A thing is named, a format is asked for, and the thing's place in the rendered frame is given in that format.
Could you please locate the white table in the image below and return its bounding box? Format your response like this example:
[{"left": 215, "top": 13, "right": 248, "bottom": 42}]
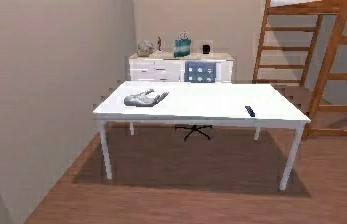
[{"left": 92, "top": 80, "right": 312, "bottom": 192}]

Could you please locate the grey rock ornament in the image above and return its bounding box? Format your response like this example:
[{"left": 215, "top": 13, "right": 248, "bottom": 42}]
[{"left": 136, "top": 40, "right": 156, "bottom": 58}]

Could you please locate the teal paper bag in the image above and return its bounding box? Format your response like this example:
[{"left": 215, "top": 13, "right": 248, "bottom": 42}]
[{"left": 173, "top": 31, "right": 193, "bottom": 59}]

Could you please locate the grey hand sculpture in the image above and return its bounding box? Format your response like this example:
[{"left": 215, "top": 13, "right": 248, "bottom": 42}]
[{"left": 123, "top": 88, "right": 170, "bottom": 108}]

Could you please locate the blue office chair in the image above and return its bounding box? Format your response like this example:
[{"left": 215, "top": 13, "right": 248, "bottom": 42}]
[{"left": 174, "top": 60, "right": 218, "bottom": 142}]

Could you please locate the wooden loft bed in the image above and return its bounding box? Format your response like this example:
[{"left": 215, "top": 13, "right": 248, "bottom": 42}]
[{"left": 252, "top": 0, "right": 347, "bottom": 142}]

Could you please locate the dark blue remote control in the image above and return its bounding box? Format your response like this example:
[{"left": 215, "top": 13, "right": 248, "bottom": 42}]
[{"left": 244, "top": 105, "right": 257, "bottom": 118}]

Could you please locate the white chest of drawers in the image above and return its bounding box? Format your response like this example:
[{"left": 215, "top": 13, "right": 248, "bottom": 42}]
[{"left": 128, "top": 51, "right": 235, "bottom": 84}]

